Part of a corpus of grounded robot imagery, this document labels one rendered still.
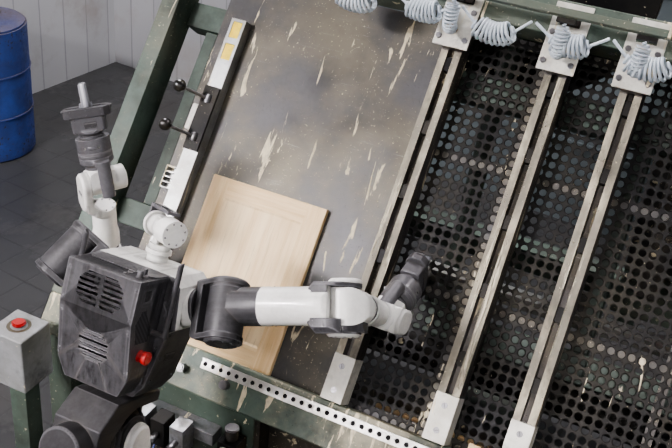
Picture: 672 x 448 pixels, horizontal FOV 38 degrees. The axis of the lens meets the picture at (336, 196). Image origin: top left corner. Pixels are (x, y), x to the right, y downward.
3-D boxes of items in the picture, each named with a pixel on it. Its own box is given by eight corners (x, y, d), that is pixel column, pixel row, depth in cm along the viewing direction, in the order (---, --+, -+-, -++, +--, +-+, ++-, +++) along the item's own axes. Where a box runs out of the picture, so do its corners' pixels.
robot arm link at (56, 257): (76, 290, 250) (61, 278, 237) (51, 267, 252) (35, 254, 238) (109, 256, 252) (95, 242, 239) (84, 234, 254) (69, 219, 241)
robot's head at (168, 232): (157, 256, 230) (165, 220, 229) (138, 243, 238) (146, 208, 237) (181, 258, 234) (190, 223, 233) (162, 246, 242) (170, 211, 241)
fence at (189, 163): (127, 319, 292) (120, 317, 288) (237, 22, 301) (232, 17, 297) (141, 324, 290) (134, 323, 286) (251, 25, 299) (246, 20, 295)
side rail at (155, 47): (71, 294, 306) (50, 290, 296) (194, -31, 317) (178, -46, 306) (86, 300, 304) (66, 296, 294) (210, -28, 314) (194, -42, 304)
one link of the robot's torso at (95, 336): (136, 427, 216) (173, 272, 211) (15, 374, 228) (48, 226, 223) (204, 398, 243) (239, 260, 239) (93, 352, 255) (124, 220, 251)
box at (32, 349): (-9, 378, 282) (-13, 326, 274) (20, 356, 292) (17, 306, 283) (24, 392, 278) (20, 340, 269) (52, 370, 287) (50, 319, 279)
